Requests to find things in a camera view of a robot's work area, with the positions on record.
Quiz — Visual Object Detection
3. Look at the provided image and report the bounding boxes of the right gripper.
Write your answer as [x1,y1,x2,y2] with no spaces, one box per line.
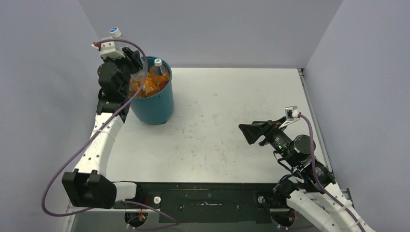
[237,116,297,166]

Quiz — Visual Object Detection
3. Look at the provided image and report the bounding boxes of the large orange tea bottle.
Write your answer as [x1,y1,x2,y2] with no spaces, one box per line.
[149,58,170,91]

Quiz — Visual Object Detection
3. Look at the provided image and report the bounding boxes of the clear crushed bottle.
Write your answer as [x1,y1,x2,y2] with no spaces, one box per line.
[109,27,148,85]

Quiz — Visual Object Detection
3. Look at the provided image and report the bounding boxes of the orange juice bottle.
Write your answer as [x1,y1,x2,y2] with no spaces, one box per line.
[139,74,160,97]

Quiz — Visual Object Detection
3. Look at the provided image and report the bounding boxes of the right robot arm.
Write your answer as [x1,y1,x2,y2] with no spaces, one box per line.
[238,114,373,232]

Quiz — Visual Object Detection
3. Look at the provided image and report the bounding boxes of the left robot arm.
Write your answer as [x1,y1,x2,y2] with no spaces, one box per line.
[62,47,144,209]

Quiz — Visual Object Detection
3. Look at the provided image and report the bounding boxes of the teal plastic bin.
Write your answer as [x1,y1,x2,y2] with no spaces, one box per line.
[130,60,174,125]

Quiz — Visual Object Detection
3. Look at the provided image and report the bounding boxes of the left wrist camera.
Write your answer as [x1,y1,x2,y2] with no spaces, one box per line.
[91,41,125,60]

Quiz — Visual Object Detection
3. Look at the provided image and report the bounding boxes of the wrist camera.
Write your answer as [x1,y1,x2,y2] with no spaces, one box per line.
[91,41,125,60]
[283,106,300,126]

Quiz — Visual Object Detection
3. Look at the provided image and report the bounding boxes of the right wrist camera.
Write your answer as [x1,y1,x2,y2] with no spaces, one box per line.
[283,106,300,126]

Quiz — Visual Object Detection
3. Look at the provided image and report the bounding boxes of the aluminium frame rail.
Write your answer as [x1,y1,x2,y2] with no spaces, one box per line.
[297,68,353,196]

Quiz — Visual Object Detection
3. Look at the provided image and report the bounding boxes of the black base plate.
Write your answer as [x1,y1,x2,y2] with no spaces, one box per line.
[131,182,295,224]

